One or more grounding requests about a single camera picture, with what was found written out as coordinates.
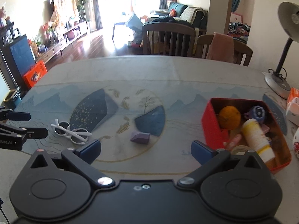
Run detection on white red patterned cup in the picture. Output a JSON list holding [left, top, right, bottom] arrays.
[[292, 128, 299, 159]]

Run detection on coffee table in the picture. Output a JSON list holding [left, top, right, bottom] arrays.
[[112, 22, 126, 42]]

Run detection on blue screen panel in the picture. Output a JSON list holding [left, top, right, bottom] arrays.
[[0, 34, 36, 89]]

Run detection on purple bumpy toy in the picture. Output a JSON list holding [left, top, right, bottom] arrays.
[[244, 106, 266, 124]]

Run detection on orange red box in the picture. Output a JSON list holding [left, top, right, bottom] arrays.
[[23, 60, 48, 88]]

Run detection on red metal tin box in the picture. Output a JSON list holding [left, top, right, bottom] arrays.
[[202, 98, 292, 173]]

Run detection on white yellow bottle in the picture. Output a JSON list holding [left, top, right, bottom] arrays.
[[241, 119, 275, 163]]

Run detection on grey desk lamp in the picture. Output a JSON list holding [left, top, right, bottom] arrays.
[[265, 1, 298, 100]]

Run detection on wooden chair with towel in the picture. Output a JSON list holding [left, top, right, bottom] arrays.
[[195, 34, 253, 66]]

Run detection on round wooden tape roll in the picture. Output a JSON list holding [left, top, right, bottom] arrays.
[[231, 145, 250, 155]]

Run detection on pink tube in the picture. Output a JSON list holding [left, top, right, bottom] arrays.
[[225, 133, 242, 151]]

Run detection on pink ribbed square box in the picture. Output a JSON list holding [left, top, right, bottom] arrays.
[[260, 124, 270, 134]]

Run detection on dark wooden chair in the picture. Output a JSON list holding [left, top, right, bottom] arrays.
[[141, 22, 196, 57]]

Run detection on wooden tv cabinet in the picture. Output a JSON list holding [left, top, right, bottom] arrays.
[[35, 21, 90, 64]]

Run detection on teal sofa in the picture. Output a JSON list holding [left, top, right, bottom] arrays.
[[151, 2, 208, 30]]

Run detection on blue grey bag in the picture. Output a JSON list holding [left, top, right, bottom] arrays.
[[125, 12, 143, 44]]

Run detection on small waste bin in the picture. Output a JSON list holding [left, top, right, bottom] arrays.
[[3, 88, 21, 110]]

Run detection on orange tissue pack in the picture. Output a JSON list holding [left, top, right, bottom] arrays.
[[285, 87, 299, 127]]

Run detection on pink towel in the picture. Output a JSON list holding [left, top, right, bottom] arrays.
[[206, 32, 235, 63]]

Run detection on white sunglasses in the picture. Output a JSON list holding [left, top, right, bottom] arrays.
[[50, 119, 92, 146]]

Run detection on purple faceted block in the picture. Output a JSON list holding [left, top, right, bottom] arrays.
[[130, 131, 150, 145]]

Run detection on orange fuzzy ball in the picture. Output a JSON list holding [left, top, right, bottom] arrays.
[[217, 106, 241, 130]]

